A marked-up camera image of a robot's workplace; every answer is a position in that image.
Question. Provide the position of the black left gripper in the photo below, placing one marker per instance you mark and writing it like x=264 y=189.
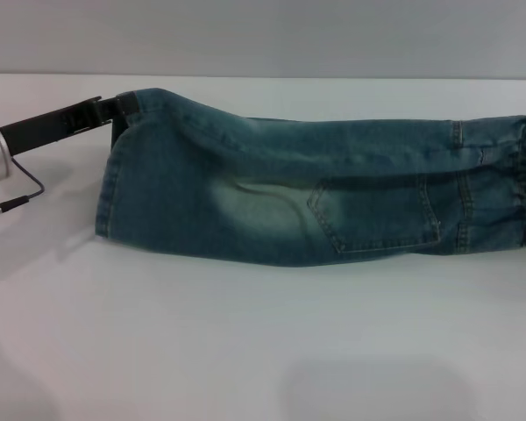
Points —
x=52 y=125

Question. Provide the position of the blue washed denim shorts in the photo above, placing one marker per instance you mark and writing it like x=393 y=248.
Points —
x=289 y=197

